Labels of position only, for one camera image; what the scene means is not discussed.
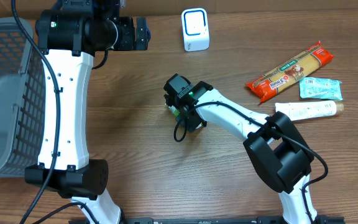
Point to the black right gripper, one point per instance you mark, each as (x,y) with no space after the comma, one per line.
(192,126)

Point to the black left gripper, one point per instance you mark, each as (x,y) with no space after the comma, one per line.
(141,33)

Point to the green juice carton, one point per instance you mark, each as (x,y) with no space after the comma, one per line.
(173,111)

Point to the orange spaghetti packet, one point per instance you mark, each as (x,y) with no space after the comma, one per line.
(290,72)

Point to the white tube with gold cap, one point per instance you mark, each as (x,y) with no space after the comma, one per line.
(311,109)

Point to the teal snack packet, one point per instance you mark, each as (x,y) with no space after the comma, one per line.
(320,88)

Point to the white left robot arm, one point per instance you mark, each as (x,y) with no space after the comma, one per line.
(69,36)

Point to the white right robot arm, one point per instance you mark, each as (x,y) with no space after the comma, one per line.
(278,152)

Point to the white barcode scanner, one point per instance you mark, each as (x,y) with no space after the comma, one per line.
(195,29)

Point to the grey plastic shopping basket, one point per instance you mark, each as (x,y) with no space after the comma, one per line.
(22,101)

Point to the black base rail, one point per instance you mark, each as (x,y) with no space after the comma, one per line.
(258,220)

